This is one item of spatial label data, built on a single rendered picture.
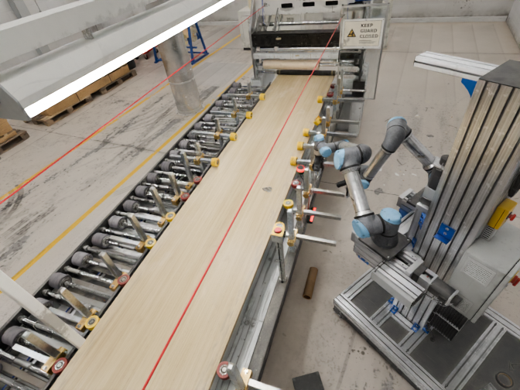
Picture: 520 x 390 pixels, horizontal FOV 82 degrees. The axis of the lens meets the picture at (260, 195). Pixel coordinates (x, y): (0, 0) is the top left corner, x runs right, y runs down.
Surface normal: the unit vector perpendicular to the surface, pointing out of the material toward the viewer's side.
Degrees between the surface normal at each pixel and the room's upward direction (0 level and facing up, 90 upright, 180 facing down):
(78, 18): 90
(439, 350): 0
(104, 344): 0
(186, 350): 0
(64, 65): 61
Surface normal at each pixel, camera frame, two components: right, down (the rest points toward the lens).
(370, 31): -0.33, 0.66
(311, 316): -0.11, -0.73
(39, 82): 0.77, -0.23
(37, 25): 0.94, 0.15
